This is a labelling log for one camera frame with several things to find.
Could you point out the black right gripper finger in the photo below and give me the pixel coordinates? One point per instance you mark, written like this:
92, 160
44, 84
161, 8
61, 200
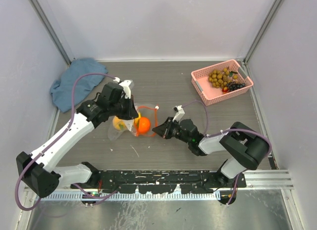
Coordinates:
163, 132
168, 122

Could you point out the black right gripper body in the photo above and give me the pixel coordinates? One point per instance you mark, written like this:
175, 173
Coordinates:
176, 132

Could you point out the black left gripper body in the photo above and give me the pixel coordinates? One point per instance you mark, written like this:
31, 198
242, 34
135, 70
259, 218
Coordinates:
117, 109

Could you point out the yellow round fruit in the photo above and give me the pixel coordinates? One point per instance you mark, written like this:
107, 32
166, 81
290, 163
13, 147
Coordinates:
136, 120

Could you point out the orange persimmon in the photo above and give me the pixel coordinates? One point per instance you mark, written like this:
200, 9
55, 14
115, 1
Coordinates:
144, 125

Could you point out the clear zip top bag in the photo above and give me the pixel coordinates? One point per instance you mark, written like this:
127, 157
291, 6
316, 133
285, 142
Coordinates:
148, 110

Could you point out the orange-yellow peach fruit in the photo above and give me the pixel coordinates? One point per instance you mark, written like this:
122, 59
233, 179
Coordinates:
118, 124

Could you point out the dark grape bunch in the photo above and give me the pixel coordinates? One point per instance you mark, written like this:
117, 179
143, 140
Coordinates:
232, 86

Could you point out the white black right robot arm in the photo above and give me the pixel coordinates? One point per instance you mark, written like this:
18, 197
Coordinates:
246, 147

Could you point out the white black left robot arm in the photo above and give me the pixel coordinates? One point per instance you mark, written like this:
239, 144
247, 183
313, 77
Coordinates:
38, 169

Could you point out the blue cloth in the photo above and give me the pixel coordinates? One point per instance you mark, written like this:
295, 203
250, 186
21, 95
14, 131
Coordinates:
83, 75

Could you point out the pink perforated plastic basket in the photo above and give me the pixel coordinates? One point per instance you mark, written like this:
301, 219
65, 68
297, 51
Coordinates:
211, 95

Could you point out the brown longan bunch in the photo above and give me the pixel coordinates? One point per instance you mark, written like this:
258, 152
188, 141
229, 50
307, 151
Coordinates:
222, 78

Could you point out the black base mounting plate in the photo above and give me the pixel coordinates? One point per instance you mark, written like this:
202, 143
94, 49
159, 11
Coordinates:
159, 182

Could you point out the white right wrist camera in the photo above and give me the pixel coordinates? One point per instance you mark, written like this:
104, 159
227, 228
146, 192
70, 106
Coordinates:
179, 113

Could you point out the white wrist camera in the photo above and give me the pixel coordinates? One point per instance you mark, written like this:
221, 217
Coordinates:
179, 113
127, 86

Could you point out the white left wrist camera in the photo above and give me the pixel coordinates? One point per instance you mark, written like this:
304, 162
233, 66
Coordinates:
127, 86

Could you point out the white slotted cable duct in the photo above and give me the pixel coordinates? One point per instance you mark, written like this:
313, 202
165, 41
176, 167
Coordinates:
177, 195

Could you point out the aluminium frame post left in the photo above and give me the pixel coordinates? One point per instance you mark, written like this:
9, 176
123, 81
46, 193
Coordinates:
50, 30

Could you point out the aluminium frame post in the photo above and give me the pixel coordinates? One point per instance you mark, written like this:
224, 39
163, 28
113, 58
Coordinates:
50, 30
266, 23

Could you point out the aluminium frame post right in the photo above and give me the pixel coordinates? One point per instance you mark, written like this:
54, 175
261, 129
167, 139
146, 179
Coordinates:
266, 23

